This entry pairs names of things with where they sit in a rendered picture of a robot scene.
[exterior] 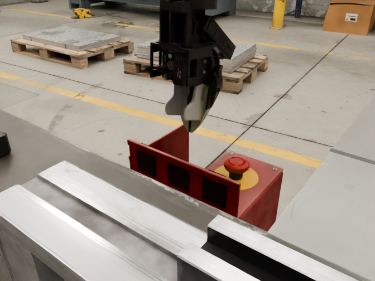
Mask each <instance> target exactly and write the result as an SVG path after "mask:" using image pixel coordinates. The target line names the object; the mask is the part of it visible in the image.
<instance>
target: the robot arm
mask: <svg viewBox="0 0 375 281"><path fill-rule="evenodd" d="M217 5H218V0H160V38H159V41H156V42H150V77H151V78H152V77H157V76H160V75H161V73H162V78H163V79H165V80H172V82H173V84H174V93H173V96H172V97H171V98H170V99H169V101H168V102H167V103H166V105H165V112H166V114H167V115H180V116H181V120H182V122H183V124H184V126H185V128H186V130H187V132H190V133H193V132H194V131H196V130H197V129H198V128H199V127H200V125H201V124H202V122H203V121H204V119H205V118H206V116H207V115H208V112H209V111H210V109H211V107H212V106H213V104H214V102H215V100H216V99H217V97H218V95H219V92H220V90H221V87H222V68H223V65H220V59H228V60H231V58H232V55H233V52H234V50H235V48H236V46H235V45H234V43H233V42H232V41H231V40H230V39H229V37H228V36H227V35H226V34H225V32H224V31H223V30H222V29H221V28H220V26H219V25H218V24H217V23H216V21H215V20H214V19H213V17H212V16H208V15H205V10H206V9H217ZM158 51H159V63H158V66H157V69H153V53H154V52H158ZM162 52H163V54H162ZM202 81H203V83H202Z"/></svg>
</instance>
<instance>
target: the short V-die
mask: <svg viewBox="0 0 375 281"><path fill-rule="evenodd" d="M177 281H358V280H356V279H354V278H352V277H350V276H348V275H346V274H343V273H341V272H339V271H337V270H335V269H333V268H331V267H329V266H326V265H324V264H322V263H320V262H318V261H316V260H314V259H312V258H310V257H307V256H305V255H303V254H301V253H298V252H296V251H294V250H292V249H290V248H288V247H286V246H284V245H282V244H279V243H277V242H275V241H273V240H271V239H269V238H267V237H265V236H263V235H260V234H258V233H256V232H254V231H252V230H250V229H248V228H246V227H244V226H241V225H239V224H237V223H235V222H233V221H230V220H228V219H226V218H224V217H222V216H220V215H218V216H217V217H216V218H214V219H213V220H212V221H211V222H210V223H209V224H208V232H207V241H206V243H205V244H204V245H203V246H202V247H201V248H199V247H198V246H196V245H194V244H192V243H189V244H188V245H187V246H186V247H185V248H184V249H183V250H182V251H181V252H180V253H179V254H178V255H177Z"/></svg>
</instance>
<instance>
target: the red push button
mask: <svg viewBox="0 0 375 281"><path fill-rule="evenodd" d="M224 167H225V169H226V170H227V171H228V172H229V178H230V179H232V180H241V179H242V177H243V173H245V172H246V171H247V170H248V169H249V162H248V161H247V160H246V159H244V158H241V157H230V158H227V159H226V160H225V162H224Z"/></svg>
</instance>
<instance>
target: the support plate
mask: <svg viewBox="0 0 375 281"><path fill-rule="evenodd" d="M333 149H336V150H339V151H342V152H346V153H350V154H353V155H356V156H360V157H363V158H366V159H370V160H373V161H375V94H374V96H373V97H372V98H371V100H370V101H369V102H368V104H367V105H366V106H365V107H364V109H363V110H362V111H361V112H360V114H359V115H358V116H357V117H356V119H355V120H354V122H353V123H352V124H351V125H350V127H349V128H348V129H347V131H346V132H345V133H344V134H343V136H342V137H341V138H340V139H339V141H338V142H337V143H336V145H335V146H334V147H333ZM267 238H269V239H271V240H273V241H275V242H277V243H279V244H282V245H284V246H286V247H288V248H290V249H292V250H294V251H296V252H298V253H301V254H303V255H305V256H307V257H310V258H312V259H314V260H316V261H318V262H320V263H322V264H324V265H326V266H329V267H331V268H333V269H335V270H337V271H339V272H341V273H343V274H346V275H348V276H350V277H352V278H354V279H356V280H358V281H375V165H374V164H371V163H367V162H363V161H360V160H358V159H354V158H350V157H347V156H344V155H341V154H337V153H334V152H329V154H328V155H327V156H326V157H325V159H324V160H323V161H322V162H321V164H320V165H319V166H318V168H317V169H316V170H315V172H314V173H313V174H312V175H311V177H310V178H309V179H308V180H307V182H306V183H305V184H304V185H303V187H302V188H301V190H300V191H299V192H298V193H297V195H296V196H295V197H294V199H293V200H292V201H291V202H290V204H289V205H288V206H287V207H286V209H285V210H284V211H283V213H282V214H281V215H280V217H279V218H278V219H277V220H276V222H275V223H274V224H273V225H272V227H271V228H270V229H269V230H268V232H267Z"/></svg>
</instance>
